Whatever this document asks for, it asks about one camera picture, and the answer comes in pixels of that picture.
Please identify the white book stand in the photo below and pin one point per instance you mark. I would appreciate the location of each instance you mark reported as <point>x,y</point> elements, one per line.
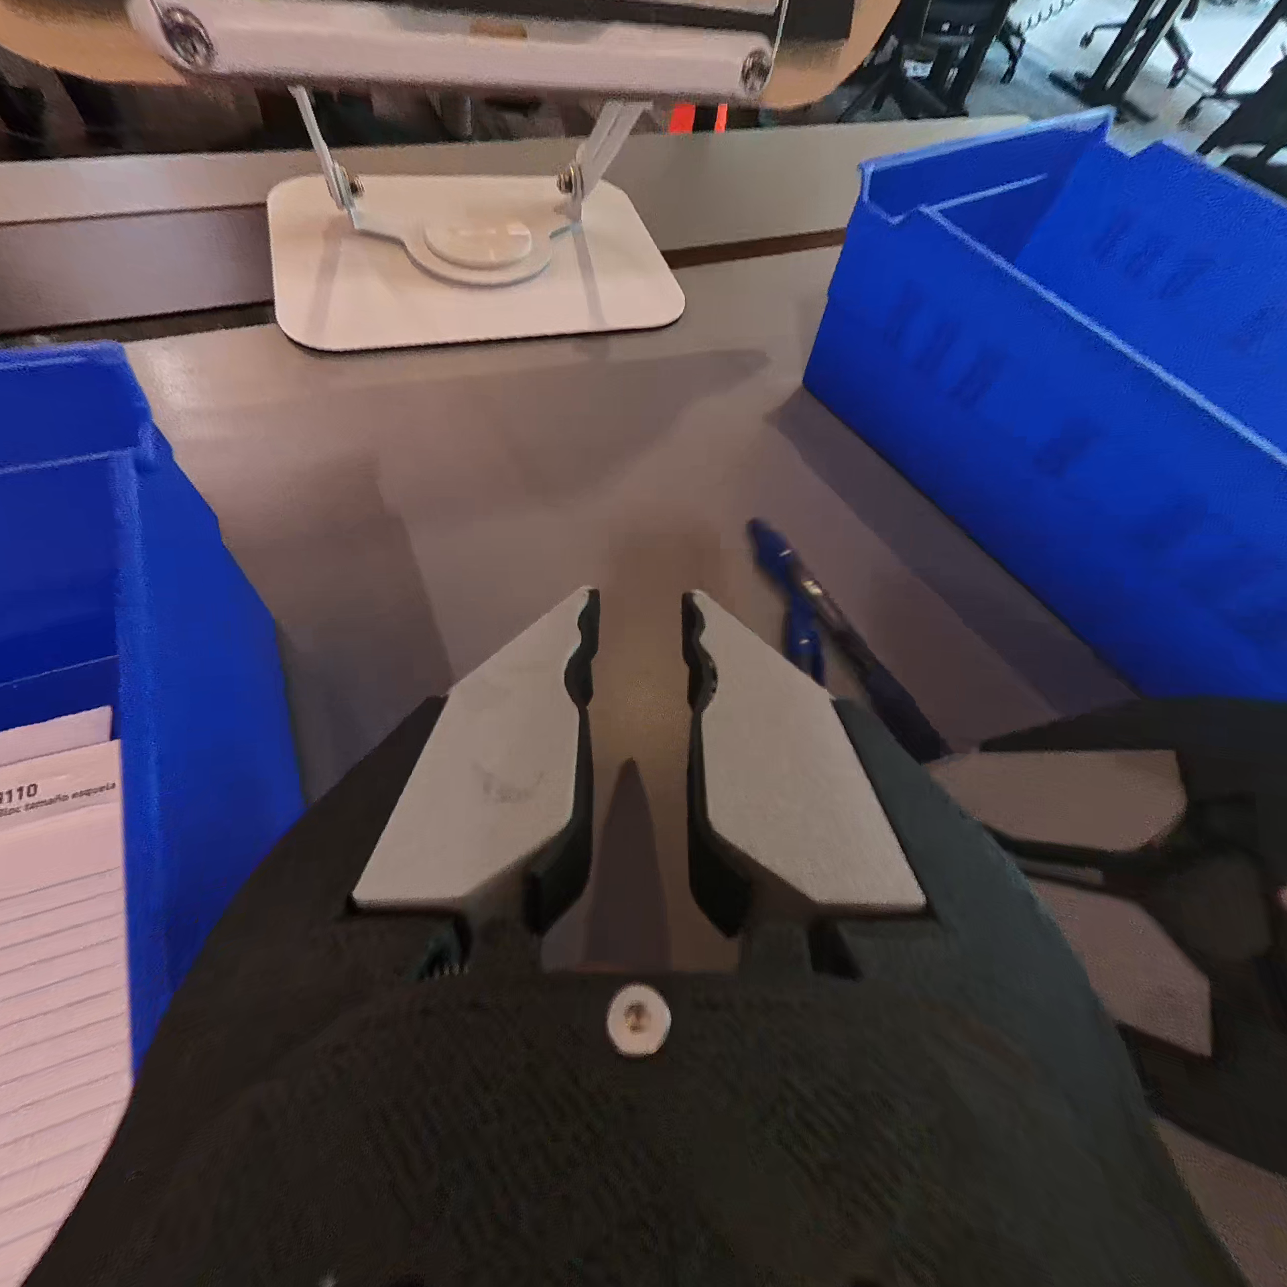
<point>482,292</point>

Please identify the white lined notepad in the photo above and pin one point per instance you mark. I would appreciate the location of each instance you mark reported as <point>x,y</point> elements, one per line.
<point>59,955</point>

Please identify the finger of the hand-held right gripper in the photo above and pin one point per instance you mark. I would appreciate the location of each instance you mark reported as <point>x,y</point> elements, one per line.
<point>1155,975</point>
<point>1065,801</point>

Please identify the black office chair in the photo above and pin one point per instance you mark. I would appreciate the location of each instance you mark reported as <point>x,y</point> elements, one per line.
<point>954,41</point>

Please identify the blue pen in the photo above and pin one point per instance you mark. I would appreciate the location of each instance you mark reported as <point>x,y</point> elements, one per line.
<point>769,554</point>

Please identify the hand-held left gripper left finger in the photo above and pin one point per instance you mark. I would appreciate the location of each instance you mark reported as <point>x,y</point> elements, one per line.
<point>472,805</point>

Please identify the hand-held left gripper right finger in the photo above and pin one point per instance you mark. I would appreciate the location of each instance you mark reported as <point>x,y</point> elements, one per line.
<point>804,805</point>

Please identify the blue plastic bin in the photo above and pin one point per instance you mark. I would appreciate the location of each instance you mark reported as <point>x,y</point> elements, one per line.
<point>200,654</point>
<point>1005,453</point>

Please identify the black desk legs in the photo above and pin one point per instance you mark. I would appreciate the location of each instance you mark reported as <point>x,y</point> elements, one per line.
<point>1135,51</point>

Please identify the orange striped object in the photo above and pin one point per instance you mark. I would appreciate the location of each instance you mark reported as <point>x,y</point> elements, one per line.
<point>695,116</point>

